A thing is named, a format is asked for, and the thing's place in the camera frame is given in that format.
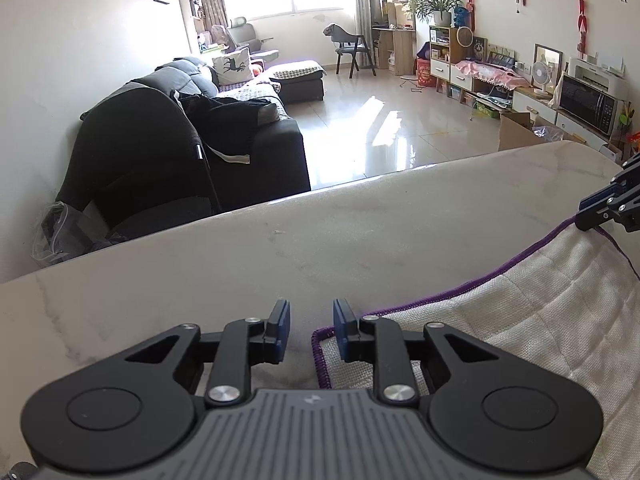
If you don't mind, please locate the white towel purple trim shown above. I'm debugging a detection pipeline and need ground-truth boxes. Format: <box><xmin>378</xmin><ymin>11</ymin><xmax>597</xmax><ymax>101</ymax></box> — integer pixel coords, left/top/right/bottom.
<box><xmin>304</xmin><ymin>222</ymin><xmax>639</xmax><ymax>479</ymax></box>

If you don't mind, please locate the black microwave oven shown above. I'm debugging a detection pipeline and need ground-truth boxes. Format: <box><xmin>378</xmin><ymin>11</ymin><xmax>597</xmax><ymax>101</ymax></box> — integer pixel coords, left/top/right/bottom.
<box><xmin>559</xmin><ymin>74</ymin><xmax>624</xmax><ymax>138</ymax></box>

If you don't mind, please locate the white printer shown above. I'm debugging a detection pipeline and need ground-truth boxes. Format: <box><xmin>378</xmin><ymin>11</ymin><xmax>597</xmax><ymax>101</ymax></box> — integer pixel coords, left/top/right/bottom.
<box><xmin>567</xmin><ymin>58</ymin><xmax>628</xmax><ymax>100</ymax></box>

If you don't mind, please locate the cardboard box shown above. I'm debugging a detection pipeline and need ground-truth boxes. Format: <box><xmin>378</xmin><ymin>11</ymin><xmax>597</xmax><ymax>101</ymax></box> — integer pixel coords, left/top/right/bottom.
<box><xmin>497</xmin><ymin>109</ymin><xmax>586</xmax><ymax>152</ymax></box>

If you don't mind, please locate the small white desk fan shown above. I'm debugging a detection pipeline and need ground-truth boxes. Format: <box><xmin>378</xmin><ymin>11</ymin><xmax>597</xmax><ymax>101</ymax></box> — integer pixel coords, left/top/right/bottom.
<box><xmin>532</xmin><ymin>61</ymin><xmax>551</xmax><ymax>96</ymax></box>

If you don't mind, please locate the framed picture on cabinet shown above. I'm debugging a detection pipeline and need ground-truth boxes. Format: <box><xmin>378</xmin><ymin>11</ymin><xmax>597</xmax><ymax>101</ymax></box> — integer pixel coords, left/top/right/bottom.
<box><xmin>533</xmin><ymin>44</ymin><xmax>562</xmax><ymax>82</ymax></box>

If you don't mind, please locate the pink cloth on cabinet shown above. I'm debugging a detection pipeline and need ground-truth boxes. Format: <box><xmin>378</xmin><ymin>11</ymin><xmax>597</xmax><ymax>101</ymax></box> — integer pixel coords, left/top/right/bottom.
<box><xmin>451</xmin><ymin>60</ymin><xmax>530</xmax><ymax>90</ymax></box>

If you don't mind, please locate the dark grey sofa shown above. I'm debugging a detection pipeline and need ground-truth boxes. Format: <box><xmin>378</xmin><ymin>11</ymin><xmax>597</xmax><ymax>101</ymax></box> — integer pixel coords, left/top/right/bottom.
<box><xmin>134</xmin><ymin>58</ymin><xmax>311</xmax><ymax>211</ymax></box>

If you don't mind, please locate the low white tv cabinet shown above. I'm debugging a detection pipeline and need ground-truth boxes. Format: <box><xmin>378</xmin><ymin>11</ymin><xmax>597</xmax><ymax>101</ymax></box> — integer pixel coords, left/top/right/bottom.
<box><xmin>426</xmin><ymin>24</ymin><xmax>576</xmax><ymax>134</ymax></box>

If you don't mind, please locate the black jacket on sofa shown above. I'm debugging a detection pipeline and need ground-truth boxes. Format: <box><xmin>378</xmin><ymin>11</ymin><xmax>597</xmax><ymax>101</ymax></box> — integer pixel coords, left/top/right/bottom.
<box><xmin>178</xmin><ymin>93</ymin><xmax>281</xmax><ymax>165</ymax></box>

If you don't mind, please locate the wooden desk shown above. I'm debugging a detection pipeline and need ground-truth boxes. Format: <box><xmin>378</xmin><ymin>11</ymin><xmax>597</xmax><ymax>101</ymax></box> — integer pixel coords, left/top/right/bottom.
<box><xmin>372</xmin><ymin>27</ymin><xmax>416</xmax><ymax>76</ymax></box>

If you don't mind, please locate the potted green plant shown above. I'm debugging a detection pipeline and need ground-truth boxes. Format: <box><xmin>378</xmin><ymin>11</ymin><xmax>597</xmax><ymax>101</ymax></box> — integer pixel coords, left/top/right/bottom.
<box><xmin>409</xmin><ymin>0</ymin><xmax>464</xmax><ymax>27</ymax></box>

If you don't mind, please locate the dark ottoman checkered top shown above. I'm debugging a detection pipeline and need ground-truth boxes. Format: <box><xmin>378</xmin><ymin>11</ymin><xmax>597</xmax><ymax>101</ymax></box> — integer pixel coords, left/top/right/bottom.
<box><xmin>266</xmin><ymin>60</ymin><xmax>326</xmax><ymax>105</ymax></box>

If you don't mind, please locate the deer print cushion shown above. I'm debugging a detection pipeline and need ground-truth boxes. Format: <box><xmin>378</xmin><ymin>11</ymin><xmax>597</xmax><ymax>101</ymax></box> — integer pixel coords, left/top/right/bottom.
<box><xmin>213</xmin><ymin>47</ymin><xmax>254</xmax><ymax>86</ymax></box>

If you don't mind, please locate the black dining chair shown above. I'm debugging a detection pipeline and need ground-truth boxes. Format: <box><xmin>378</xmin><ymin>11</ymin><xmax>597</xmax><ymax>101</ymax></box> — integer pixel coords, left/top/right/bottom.
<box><xmin>322</xmin><ymin>23</ymin><xmax>376</xmax><ymax>78</ymax></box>

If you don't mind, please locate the grey office chair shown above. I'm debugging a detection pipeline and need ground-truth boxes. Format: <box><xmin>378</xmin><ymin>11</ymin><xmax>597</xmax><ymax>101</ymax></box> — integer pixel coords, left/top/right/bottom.
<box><xmin>228</xmin><ymin>16</ymin><xmax>280</xmax><ymax>63</ymax></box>

